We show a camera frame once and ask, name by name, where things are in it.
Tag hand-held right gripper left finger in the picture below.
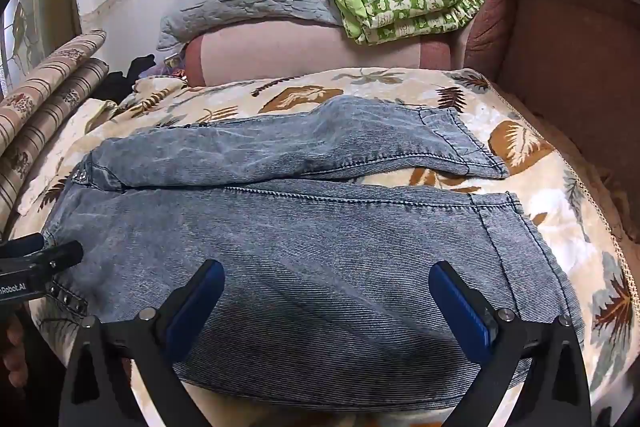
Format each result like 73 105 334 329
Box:
59 258 226 427

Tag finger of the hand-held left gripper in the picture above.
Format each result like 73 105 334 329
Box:
0 234 84 280

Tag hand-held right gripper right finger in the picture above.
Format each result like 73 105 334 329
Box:
429 261 593 427

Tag blue denim pants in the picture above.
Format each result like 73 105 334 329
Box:
42 96 586 410

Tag person's left hand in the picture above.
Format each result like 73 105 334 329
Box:
0 312 28 390

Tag striped floral cushion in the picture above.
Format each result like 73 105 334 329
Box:
0 29 108 148
0 59 111 228

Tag cream floral pillow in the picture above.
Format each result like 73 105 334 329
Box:
17 99 121 215

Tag cream leaf print blanket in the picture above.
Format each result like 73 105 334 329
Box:
10 67 640 427

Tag black garment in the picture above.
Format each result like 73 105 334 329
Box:
92 54 158 102

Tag purple plastic bag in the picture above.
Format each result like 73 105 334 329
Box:
157 52 188 80

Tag pink sofa bolster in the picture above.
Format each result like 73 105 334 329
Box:
185 19 453 88

